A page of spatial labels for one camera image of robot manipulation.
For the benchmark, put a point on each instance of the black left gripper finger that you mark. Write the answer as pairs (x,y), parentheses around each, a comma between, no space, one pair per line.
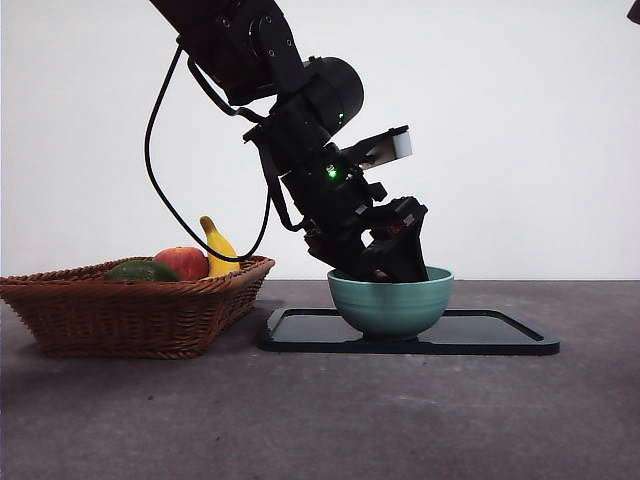
(340,262)
(407,255)

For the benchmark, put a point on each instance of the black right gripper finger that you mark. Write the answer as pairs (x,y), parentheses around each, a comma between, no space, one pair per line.
(635,9)

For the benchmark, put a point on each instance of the teal ribbed bowl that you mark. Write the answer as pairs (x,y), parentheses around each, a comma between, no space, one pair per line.
(390,307)

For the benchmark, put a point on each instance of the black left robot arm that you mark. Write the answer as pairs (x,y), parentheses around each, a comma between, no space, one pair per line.
(250,50)

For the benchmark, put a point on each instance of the black rectangular tray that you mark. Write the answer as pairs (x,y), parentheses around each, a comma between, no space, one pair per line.
(475,334)

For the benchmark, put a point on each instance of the yellow banana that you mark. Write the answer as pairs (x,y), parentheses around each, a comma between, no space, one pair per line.
(220,250)

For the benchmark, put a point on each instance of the red apple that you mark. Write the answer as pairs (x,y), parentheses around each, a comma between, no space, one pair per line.
(182,262)

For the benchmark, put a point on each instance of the green fruit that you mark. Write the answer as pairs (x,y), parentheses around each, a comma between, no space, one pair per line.
(140,272)

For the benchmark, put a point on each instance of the brown wicker basket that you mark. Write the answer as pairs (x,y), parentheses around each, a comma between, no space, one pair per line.
(125,320)

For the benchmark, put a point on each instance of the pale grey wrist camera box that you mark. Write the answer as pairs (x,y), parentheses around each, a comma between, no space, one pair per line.
(402,145)

